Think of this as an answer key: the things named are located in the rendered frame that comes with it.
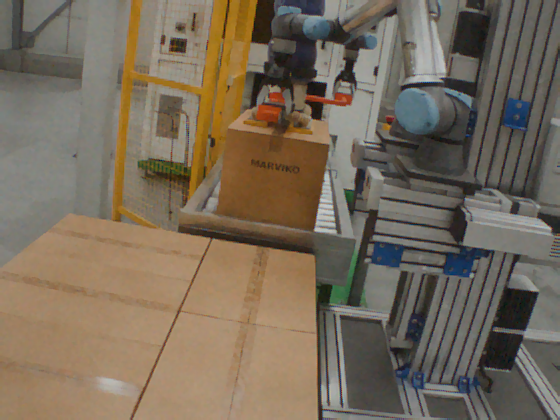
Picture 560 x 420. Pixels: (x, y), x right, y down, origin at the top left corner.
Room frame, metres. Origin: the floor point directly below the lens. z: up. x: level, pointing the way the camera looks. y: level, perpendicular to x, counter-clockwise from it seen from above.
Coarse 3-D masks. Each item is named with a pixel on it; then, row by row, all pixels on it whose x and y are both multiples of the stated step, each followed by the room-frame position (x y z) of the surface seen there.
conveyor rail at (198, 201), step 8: (216, 168) 2.82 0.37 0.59; (208, 176) 2.64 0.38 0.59; (216, 176) 2.67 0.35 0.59; (208, 184) 2.50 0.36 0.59; (216, 184) 2.70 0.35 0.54; (200, 192) 2.36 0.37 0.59; (208, 192) 2.45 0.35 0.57; (192, 200) 2.23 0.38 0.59; (200, 200) 2.25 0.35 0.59; (184, 208) 2.11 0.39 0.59; (192, 208) 2.12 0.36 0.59; (200, 208) 2.25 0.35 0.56
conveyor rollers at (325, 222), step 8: (328, 176) 3.25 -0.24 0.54; (328, 184) 3.06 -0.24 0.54; (216, 192) 2.60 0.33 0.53; (328, 192) 2.89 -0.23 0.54; (208, 200) 2.43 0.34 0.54; (216, 200) 2.43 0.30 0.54; (320, 200) 2.71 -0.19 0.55; (328, 200) 2.72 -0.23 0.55; (208, 208) 2.34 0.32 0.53; (216, 208) 2.34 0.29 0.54; (320, 208) 2.61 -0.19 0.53; (328, 208) 2.61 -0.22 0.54; (320, 216) 2.44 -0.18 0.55; (328, 216) 2.45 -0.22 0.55; (320, 224) 2.34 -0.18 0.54; (328, 224) 2.35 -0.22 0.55; (336, 232) 2.26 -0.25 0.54
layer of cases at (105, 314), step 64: (64, 256) 1.57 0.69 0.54; (128, 256) 1.67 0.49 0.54; (192, 256) 1.76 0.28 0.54; (256, 256) 1.86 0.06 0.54; (0, 320) 1.13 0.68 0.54; (64, 320) 1.19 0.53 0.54; (128, 320) 1.26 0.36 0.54; (192, 320) 1.33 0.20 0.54; (256, 320) 1.39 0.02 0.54; (0, 384) 0.89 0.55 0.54; (64, 384) 0.94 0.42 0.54; (128, 384) 0.99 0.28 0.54; (192, 384) 1.03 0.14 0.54; (256, 384) 1.08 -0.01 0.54
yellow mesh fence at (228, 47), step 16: (256, 0) 4.32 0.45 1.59; (224, 48) 3.27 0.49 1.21; (224, 64) 3.27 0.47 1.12; (240, 64) 4.32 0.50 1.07; (224, 80) 3.27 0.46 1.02; (240, 80) 4.24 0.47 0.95; (224, 96) 3.28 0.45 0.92; (240, 96) 4.32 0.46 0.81; (224, 112) 3.52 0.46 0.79; (240, 112) 4.36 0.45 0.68; (224, 128) 3.66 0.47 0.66; (224, 144) 3.80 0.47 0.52; (208, 160) 3.27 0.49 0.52
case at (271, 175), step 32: (256, 128) 2.18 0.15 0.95; (288, 128) 2.30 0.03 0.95; (320, 128) 2.45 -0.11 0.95; (224, 160) 2.10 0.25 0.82; (256, 160) 2.10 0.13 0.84; (288, 160) 2.10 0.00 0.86; (320, 160) 2.09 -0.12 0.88; (224, 192) 2.10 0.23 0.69; (256, 192) 2.10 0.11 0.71; (288, 192) 2.10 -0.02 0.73; (320, 192) 2.09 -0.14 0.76; (288, 224) 2.09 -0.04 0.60
